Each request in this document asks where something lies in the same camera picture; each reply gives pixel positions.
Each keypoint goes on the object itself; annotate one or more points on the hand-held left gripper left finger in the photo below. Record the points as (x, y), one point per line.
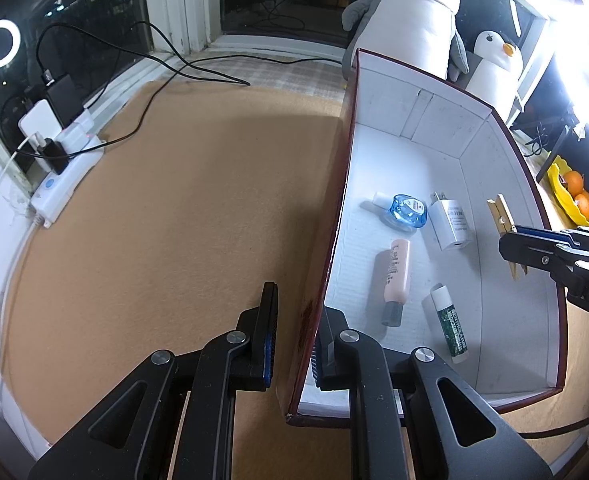
(270, 360)

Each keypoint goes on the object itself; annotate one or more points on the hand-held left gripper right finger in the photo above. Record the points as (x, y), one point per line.
(316, 370)

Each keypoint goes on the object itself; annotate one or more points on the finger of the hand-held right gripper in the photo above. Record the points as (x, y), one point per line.
(539, 230)
(534, 255)

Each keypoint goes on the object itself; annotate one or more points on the wooden clothespin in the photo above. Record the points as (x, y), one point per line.
(499, 215)

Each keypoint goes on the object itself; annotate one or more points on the white usb wall charger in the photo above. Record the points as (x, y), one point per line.
(452, 225)

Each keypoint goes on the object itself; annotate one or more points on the green lip balm stick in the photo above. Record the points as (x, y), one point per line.
(449, 325)

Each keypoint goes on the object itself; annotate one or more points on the pink cosmetic tube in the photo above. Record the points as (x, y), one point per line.
(394, 280)

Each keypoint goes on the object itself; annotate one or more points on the red cardboard box white inside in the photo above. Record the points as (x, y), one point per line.
(424, 170)

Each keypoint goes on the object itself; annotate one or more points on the small white tube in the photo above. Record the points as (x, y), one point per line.
(374, 200)

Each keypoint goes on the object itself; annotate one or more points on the yellow fruit tray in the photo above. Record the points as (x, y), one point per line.
(556, 180)

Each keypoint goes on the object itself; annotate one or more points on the black stand leg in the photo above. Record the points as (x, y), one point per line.
(549, 160)

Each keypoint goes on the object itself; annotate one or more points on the small penguin plush toy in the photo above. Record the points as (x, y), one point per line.
(494, 75)

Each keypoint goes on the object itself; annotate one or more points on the large penguin plush toy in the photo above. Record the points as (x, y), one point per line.
(409, 20)

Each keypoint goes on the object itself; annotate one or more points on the white power strip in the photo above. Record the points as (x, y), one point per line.
(69, 180)

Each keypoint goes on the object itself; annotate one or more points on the checked white cloth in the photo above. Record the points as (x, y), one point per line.
(284, 72)

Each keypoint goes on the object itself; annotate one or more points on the small black plug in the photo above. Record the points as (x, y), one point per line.
(54, 152)

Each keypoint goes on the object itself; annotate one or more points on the black power adapter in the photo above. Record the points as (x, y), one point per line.
(64, 97)

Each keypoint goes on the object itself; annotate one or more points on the white charger block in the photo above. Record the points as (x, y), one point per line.
(37, 120)

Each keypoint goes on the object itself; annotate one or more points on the white window frame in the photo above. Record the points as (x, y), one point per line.
(184, 5)

